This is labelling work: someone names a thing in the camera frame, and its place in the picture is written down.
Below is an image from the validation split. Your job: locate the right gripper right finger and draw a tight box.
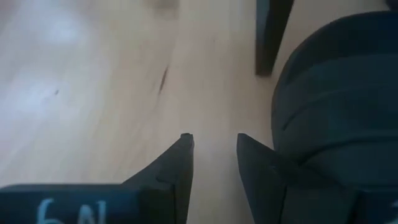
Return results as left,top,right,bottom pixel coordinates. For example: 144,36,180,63
236,133,398,224

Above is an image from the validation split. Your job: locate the black slide sandal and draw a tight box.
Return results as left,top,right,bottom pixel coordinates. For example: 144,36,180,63
269,11,398,191

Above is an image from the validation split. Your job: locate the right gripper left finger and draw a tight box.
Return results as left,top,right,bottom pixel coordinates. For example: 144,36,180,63
0,133,195,224

